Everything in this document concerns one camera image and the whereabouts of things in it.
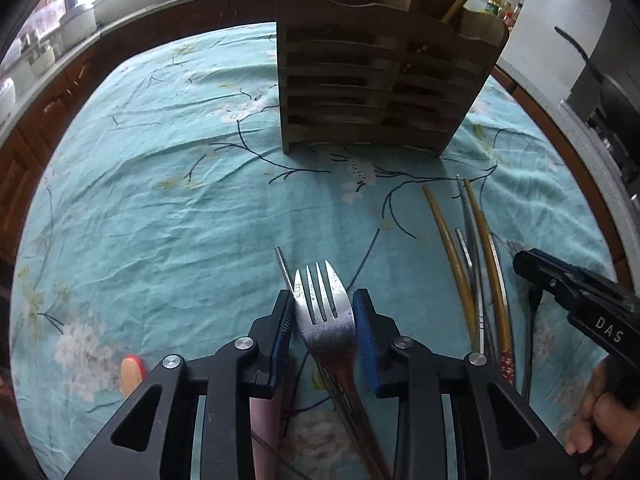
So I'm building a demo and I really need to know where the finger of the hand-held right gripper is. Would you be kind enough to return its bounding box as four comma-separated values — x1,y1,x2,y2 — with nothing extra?
513,248,582,312

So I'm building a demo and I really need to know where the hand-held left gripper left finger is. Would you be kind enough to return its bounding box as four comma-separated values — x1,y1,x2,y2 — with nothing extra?
65,289,297,480

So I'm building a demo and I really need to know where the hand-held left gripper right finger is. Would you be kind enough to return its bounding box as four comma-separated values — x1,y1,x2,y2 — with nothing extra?
351,288,583,480

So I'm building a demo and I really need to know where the metal fork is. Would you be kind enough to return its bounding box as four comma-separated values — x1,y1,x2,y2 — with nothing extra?
292,260,392,480

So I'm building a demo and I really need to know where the yellow chopstick with floral end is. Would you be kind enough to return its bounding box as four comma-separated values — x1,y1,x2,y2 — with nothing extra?
462,178,517,387

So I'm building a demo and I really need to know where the dark handled metal utensil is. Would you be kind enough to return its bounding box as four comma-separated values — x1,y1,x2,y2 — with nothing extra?
506,239,546,403

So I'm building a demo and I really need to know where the wooden slatted utensil holder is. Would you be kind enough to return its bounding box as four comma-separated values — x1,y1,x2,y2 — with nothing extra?
275,0,510,157

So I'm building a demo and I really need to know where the person's right hand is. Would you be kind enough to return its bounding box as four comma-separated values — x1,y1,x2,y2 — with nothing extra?
564,360,640,467

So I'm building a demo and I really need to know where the wooden spoon with red edge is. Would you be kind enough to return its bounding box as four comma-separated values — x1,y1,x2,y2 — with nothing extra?
120,355,149,396

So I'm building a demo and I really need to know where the black pan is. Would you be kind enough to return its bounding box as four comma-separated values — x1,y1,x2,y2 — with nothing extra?
554,26,640,131

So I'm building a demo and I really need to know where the grey range hood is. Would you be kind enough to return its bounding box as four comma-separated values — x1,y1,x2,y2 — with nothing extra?
570,0,640,106

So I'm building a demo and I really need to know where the row of condiment bottles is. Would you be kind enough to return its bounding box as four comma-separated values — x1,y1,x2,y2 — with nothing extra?
480,0,523,28

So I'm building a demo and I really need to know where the small white electric pot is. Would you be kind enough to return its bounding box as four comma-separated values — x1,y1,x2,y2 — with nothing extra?
20,35,57,78

